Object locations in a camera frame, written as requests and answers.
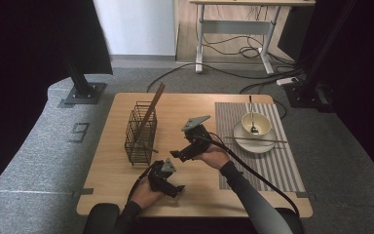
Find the grey striped placemat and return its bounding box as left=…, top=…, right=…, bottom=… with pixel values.
left=214, top=101, right=306, bottom=193

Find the person's left hand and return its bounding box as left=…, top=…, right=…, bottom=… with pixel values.
left=128, top=177, right=164, bottom=210

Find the white plate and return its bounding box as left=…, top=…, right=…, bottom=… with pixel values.
left=233, top=120, right=278, bottom=154

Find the person's right hand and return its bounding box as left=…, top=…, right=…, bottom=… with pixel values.
left=193, top=142, right=232, bottom=171

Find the white bowl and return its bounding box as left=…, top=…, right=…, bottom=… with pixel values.
left=241, top=111, right=273, bottom=137

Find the grey tape piece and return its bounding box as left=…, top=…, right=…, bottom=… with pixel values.
left=295, top=191, right=318, bottom=201
left=72, top=187, right=94, bottom=199

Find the black curtain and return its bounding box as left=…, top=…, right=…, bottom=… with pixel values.
left=0, top=0, right=114, bottom=203
left=277, top=0, right=374, bottom=179

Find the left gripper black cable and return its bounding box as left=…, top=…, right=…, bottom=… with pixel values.
left=126, top=164, right=157, bottom=201

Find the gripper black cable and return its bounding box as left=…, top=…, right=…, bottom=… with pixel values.
left=126, top=164, right=157, bottom=201
left=191, top=131, right=306, bottom=234

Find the white power strip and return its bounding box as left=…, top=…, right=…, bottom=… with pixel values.
left=276, top=76, right=300, bottom=87

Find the black cable bundle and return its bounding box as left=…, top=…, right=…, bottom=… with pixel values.
left=203, top=33, right=293, bottom=66

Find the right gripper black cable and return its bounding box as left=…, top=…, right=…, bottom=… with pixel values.
left=191, top=131, right=306, bottom=234

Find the white desk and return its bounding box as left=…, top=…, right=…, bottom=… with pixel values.
left=188, top=0, right=317, bottom=75

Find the person's lap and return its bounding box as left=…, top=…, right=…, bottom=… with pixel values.
left=82, top=203, right=306, bottom=234

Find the black metal stand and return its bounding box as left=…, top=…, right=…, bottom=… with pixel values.
left=283, top=0, right=358, bottom=113
left=57, top=48, right=108, bottom=108

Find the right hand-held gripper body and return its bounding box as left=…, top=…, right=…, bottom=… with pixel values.
left=180, top=114, right=213, bottom=160

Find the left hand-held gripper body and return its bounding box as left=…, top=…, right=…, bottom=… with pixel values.
left=147, top=158, right=178, bottom=193

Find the metal spoon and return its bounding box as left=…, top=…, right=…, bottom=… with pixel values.
left=247, top=95, right=260, bottom=136

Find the brown wire basket rack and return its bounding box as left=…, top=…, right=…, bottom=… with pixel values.
left=124, top=100, right=159, bottom=167

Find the long black floor cable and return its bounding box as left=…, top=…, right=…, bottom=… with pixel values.
left=145, top=61, right=303, bottom=94

